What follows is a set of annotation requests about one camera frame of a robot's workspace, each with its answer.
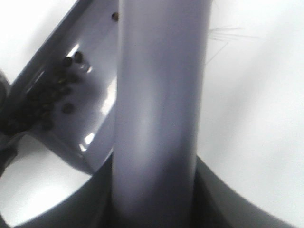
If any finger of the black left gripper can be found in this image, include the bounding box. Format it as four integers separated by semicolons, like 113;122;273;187
0;70;10;111

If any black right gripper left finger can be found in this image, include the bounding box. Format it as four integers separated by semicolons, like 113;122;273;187
0;155;114;228

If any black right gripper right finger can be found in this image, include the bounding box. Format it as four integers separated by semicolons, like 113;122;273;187
193;156;294;228

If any pile of coffee beans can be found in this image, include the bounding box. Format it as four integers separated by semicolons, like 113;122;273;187
0;11;119;137

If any purple plastic dustpan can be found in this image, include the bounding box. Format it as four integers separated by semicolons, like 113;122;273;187
0;0;118;174

